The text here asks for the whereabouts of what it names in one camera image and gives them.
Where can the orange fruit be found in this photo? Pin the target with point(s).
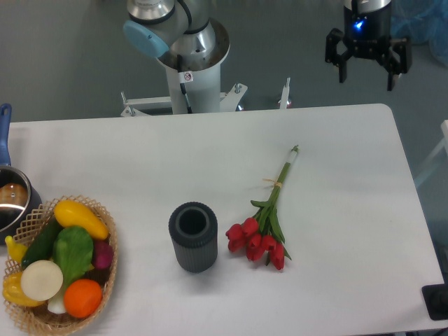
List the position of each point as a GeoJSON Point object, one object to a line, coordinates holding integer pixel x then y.
{"type": "Point", "coordinates": [82, 298]}

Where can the blue plastic bag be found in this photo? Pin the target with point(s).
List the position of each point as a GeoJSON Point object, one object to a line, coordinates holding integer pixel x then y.
{"type": "Point", "coordinates": [425, 22]}

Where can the yellow bell pepper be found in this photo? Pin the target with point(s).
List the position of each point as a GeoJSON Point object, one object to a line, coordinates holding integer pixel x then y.
{"type": "Point", "coordinates": [12, 292]}

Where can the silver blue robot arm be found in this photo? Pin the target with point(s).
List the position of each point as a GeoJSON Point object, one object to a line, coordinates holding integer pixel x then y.
{"type": "Point", "coordinates": [155, 28]}

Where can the woven wicker basket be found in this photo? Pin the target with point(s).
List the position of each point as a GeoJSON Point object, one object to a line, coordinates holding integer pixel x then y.
{"type": "Point", "coordinates": [51, 318]}

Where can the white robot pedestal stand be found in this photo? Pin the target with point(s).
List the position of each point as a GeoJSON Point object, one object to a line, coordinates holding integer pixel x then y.
{"type": "Point", "coordinates": [189, 92]}

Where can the yellow squash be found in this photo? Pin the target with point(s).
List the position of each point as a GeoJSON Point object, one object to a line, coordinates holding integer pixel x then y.
{"type": "Point", "coordinates": [69, 213]}

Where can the green lettuce leaf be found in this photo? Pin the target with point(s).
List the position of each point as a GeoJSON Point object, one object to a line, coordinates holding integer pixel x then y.
{"type": "Point", "coordinates": [72, 252]}

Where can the blue handled saucepan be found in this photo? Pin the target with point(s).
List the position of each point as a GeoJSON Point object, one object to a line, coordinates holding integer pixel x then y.
{"type": "Point", "coordinates": [18, 196]}

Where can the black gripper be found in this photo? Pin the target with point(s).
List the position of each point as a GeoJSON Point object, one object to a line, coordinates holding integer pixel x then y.
{"type": "Point", "coordinates": [367, 26]}

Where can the dark grey ribbed vase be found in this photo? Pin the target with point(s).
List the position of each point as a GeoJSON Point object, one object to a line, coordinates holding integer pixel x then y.
{"type": "Point", "coordinates": [193, 228]}

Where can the white round onion slice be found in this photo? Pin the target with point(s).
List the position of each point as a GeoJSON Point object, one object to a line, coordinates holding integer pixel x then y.
{"type": "Point", "coordinates": [41, 280]}

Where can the green cucumber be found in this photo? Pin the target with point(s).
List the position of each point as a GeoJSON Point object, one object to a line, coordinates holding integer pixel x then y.
{"type": "Point", "coordinates": [42, 246]}

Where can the red tulip bouquet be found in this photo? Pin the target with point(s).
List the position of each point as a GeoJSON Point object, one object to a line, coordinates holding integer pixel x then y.
{"type": "Point", "coordinates": [261, 234]}

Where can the purple red onion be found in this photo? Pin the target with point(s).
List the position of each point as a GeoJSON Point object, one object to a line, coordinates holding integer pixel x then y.
{"type": "Point", "coordinates": [102, 255]}

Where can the black device at table edge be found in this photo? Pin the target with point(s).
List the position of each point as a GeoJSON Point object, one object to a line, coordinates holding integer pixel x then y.
{"type": "Point", "coordinates": [435, 298]}

